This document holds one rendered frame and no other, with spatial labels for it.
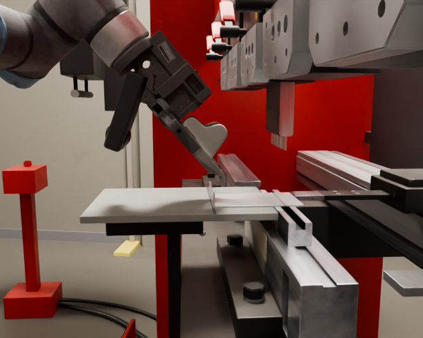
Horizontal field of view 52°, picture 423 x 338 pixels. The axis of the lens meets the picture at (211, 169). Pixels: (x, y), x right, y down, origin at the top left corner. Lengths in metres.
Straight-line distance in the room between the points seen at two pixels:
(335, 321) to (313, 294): 0.04
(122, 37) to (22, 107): 3.21
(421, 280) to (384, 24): 0.23
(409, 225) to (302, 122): 0.84
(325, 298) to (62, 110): 3.30
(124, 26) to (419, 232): 0.54
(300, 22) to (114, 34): 0.28
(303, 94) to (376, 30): 1.31
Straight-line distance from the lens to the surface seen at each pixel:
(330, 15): 0.32
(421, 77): 1.32
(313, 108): 1.56
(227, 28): 0.70
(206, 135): 0.60
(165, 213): 0.58
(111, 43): 0.61
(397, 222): 0.82
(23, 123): 3.80
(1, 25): 0.54
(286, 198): 0.66
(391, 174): 0.75
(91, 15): 0.62
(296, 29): 0.41
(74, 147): 3.61
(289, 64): 0.42
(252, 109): 1.51
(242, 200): 0.65
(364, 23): 0.26
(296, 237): 0.55
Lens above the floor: 1.15
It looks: 9 degrees down
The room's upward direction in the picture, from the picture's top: straight up
